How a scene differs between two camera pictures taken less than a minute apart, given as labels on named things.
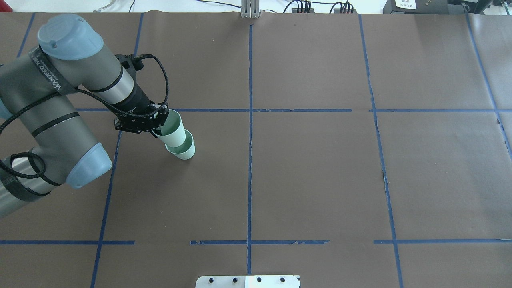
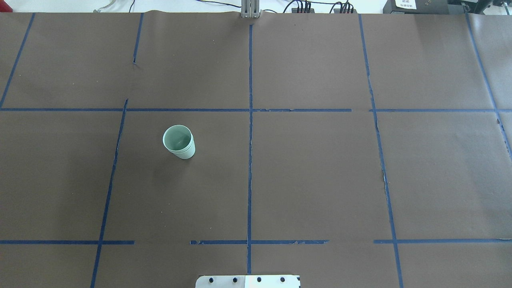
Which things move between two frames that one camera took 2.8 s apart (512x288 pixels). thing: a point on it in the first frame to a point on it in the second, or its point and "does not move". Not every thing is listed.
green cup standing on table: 187,151 does not move
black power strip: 295,10 does not move
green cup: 172,133 to 179,140
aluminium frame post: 250,9 does not move
